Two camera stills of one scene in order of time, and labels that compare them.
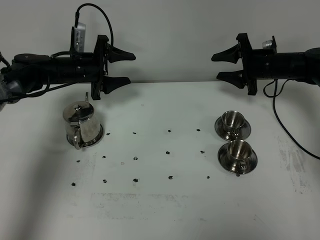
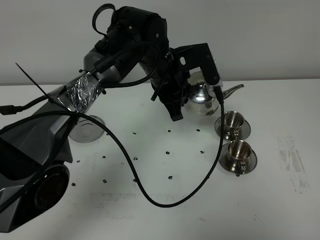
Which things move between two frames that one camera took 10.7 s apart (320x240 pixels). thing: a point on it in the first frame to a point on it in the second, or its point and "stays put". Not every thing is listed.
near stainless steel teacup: (239, 152) stays put
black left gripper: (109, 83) to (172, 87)
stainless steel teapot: (82, 125) to (202, 100)
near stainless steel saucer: (224, 159) stays put
